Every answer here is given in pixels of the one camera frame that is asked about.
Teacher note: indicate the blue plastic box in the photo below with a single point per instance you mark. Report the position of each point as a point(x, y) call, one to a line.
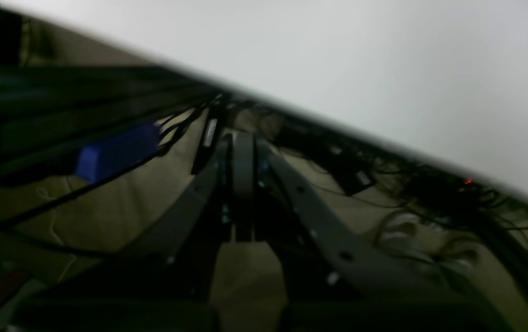
point(105, 158)

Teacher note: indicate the white sneaker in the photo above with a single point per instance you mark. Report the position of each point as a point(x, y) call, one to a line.
point(399, 231)

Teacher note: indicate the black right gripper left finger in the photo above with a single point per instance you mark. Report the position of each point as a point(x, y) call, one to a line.
point(161, 281)

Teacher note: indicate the black labelled power adapter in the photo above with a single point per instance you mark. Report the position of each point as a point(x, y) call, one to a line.
point(326, 149)

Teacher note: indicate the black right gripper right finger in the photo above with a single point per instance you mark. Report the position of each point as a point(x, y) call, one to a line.
point(339, 282)

